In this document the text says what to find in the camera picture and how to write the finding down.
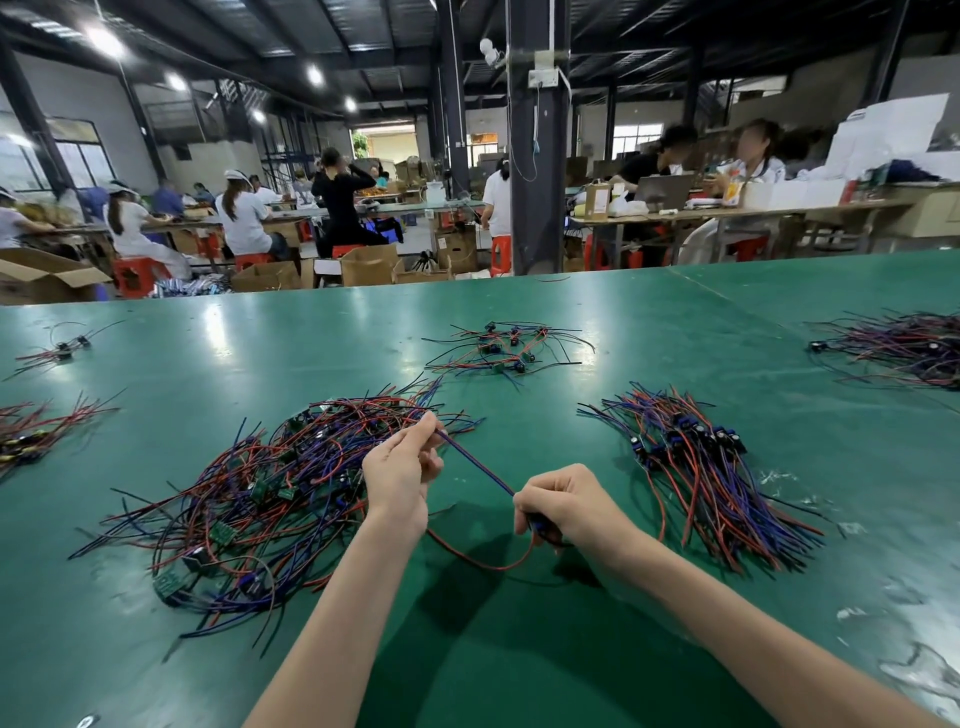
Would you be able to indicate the person's right hand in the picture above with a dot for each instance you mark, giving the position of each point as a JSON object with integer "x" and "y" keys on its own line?
{"x": 574, "y": 506}

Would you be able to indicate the person's left hand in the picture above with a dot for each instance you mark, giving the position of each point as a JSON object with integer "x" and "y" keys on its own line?
{"x": 394, "y": 480}

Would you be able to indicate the person's left thumb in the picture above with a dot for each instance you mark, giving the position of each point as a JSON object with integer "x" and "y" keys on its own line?
{"x": 432, "y": 465}

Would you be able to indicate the person's right thumb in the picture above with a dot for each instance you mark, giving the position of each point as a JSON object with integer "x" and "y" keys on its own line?
{"x": 551, "y": 480}

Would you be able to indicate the person's left forearm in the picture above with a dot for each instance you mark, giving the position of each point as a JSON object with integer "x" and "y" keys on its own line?
{"x": 337, "y": 637}

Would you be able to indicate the person's right forearm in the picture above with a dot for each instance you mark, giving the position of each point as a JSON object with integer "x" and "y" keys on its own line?
{"x": 750, "y": 645}

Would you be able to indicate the open cardboard box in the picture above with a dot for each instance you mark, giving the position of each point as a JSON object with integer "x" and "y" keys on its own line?
{"x": 264, "y": 277}
{"x": 369, "y": 266}
{"x": 41, "y": 279}

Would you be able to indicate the red plastic stool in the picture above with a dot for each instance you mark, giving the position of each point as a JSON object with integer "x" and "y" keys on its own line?
{"x": 139, "y": 276}
{"x": 501, "y": 255}
{"x": 750, "y": 247}
{"x": 253, "y": 260}

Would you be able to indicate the small brown labelled box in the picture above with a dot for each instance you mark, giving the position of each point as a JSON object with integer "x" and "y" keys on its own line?
{"x": 598, "y": 201}

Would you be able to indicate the grey laptop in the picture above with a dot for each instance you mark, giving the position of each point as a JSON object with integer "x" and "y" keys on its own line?
{"x": 664, "y": 191}

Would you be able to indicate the long wooden work table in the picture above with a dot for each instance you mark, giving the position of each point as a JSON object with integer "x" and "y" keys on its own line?
{"x": 750, "y": 212}

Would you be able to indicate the slim dark steel column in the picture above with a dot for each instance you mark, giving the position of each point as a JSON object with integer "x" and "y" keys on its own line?
{"x": 454, "y": 97}

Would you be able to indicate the round ceiling lamp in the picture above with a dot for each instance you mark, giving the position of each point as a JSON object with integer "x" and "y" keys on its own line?
{"x": 350, "y": 104}
{"x": 175, "y": 81}
{"x": 315, "y": 75}
{"x": 103, "y": 41}

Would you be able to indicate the white power socket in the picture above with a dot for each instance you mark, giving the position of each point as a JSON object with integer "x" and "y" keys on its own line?
{"x": 543, "y": 73}

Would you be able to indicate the white bulb lamp fixture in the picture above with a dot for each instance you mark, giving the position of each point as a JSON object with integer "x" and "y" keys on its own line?
{"x": 490, "y": 52}

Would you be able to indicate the large framed window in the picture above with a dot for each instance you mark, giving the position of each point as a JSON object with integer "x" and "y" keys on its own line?
{"x": 75, "y": 157}

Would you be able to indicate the stack of white cartons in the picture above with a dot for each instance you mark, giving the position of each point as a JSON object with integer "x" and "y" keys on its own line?
{"x": 885, "y": 135}

